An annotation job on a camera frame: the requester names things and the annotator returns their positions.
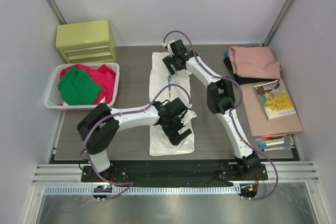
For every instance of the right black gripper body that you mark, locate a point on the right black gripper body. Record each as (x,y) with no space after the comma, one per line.
(171,63)

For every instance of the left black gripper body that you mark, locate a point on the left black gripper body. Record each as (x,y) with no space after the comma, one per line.
(176,131)

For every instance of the white printed t shirt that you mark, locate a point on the white printed t shirt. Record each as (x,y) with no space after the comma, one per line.
(179,87)

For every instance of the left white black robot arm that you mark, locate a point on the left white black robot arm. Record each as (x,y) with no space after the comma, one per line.
(100,126)

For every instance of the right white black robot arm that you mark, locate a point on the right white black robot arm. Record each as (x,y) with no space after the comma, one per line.
(220,101)

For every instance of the red t shirt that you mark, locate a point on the red t shirt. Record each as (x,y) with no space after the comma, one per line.
(101,77)

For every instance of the pink folded t shirt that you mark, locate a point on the pink folded t shirt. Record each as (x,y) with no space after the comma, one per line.
(254,62)

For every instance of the yellow-green drawer box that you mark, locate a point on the yellow-green drawer box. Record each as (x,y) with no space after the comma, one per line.
(87,42)

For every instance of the brown cardboard sheet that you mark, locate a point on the brown cardboard sheet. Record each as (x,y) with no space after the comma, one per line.
(258,122)

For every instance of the green t shirt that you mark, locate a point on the green t shirt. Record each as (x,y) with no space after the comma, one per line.
(77,88)

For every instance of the yellow marker pen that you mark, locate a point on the yellow marker pen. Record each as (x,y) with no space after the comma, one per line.
(272,141)

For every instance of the yellow picture book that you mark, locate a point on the yellow picture book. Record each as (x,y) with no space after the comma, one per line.
(274,100)

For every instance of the red marker pen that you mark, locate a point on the red marker pen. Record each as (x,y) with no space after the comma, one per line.
(268,137)

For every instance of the white plastic basket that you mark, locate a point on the white plastic basket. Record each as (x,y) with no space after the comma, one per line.
(53,99)

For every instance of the dark blue marker pen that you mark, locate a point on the dark blue marker pen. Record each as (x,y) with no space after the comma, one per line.
(277,148)

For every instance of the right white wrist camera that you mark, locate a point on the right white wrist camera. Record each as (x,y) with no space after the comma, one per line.
(168,46)

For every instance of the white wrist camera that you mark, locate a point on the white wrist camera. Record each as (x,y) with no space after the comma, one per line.
(188,116)
(168,46)

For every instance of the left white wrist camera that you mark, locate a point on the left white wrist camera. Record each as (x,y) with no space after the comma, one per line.
(188,116)

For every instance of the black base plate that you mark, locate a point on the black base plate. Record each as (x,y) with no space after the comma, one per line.
(180,173)

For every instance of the white slotted cable duct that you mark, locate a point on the white slotted cable duct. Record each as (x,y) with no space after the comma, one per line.
(103,190)

